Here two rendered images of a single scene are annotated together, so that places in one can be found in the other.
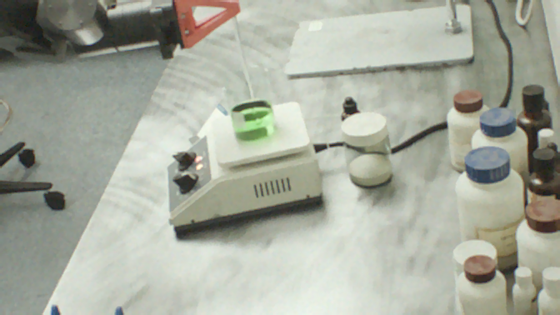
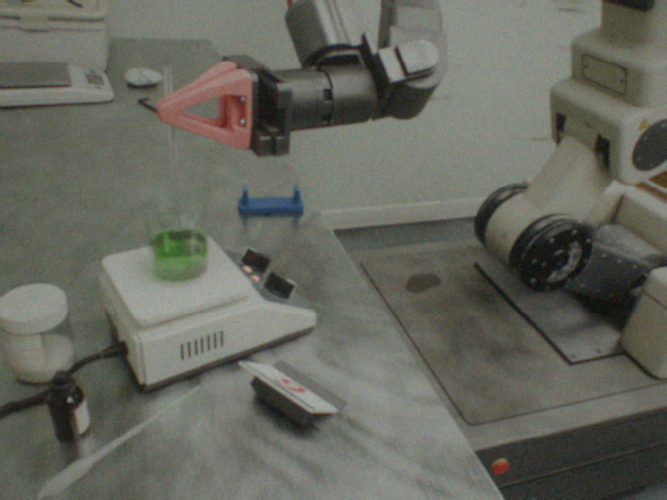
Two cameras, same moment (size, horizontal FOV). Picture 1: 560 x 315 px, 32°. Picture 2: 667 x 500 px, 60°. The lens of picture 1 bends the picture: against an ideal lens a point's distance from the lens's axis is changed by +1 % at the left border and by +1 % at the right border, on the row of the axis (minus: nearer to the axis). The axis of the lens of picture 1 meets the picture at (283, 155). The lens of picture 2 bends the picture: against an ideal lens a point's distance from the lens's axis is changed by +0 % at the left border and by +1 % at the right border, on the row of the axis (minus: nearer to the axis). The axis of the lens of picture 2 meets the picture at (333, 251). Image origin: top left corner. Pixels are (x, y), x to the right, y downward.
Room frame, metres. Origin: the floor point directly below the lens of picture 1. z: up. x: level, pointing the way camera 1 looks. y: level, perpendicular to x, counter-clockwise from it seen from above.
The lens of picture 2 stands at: (1.57, -0.13, 1.18)
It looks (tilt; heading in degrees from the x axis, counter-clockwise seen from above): 32 degrees down; 144
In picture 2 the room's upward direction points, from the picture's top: 6 degrees clockwise
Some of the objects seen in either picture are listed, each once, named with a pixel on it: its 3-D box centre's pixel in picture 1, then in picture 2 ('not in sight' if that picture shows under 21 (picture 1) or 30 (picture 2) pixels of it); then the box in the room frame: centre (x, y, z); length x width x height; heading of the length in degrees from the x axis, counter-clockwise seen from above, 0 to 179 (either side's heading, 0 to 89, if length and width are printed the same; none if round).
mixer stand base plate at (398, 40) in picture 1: (379, 40); not in sight; (1.46, -0.19, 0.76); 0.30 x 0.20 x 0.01; 76
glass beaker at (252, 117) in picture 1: (249, 105); (179, 239); (1.09, 0.03, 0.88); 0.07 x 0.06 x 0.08; 7
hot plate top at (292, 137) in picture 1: (260, 133); (176, 275); (1.09, 0.02, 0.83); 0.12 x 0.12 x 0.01; 1
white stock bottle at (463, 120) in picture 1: (470, 130); not in sight; (1.05, -0.24, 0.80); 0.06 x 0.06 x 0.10
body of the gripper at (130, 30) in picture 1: (143, 22); (284, 101); (1.11, 0.13, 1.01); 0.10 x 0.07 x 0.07; 177
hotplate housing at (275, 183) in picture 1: (247, 165); (201, 302); (1.09, 0.05, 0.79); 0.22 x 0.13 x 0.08; 91
